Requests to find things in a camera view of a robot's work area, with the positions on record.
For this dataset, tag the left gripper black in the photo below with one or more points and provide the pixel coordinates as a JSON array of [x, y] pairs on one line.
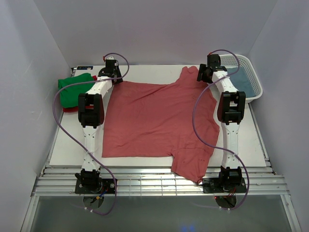
[[117, 75]]

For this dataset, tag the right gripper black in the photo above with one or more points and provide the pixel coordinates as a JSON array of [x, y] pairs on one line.
[[201, 74]]

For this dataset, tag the pink red t shirt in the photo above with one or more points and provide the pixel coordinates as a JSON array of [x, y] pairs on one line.
[[151, 120]]

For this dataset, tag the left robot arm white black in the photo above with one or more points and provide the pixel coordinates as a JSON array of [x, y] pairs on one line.
[[91, 116]]

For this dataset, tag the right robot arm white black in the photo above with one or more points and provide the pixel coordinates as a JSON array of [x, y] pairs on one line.
[[230, 113]]

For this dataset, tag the blue label sticker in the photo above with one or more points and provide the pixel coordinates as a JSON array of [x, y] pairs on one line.
[[84, 68]]

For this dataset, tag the white plastic basket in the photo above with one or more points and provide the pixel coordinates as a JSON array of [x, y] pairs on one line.
[[231, 64]]

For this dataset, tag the blue t shirt in basket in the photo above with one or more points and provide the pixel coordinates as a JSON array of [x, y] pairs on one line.
[[242, 83]]

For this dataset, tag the folded green t shirt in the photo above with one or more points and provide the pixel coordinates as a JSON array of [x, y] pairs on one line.
[[72, 91]]

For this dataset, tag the folded red t shirt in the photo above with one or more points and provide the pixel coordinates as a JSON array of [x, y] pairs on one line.
[[72, 108]]

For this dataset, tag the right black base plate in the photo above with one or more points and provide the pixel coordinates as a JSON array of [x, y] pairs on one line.
[[214, 185]]

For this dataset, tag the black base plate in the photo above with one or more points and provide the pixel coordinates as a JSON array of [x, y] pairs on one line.
[[106, 185], [214, 185]]

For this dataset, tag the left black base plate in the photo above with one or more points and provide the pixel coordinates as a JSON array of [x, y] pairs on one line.
[[106, 185]]

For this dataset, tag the aluminium frame rail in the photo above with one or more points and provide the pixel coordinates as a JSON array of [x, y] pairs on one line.
[[152, 182]]

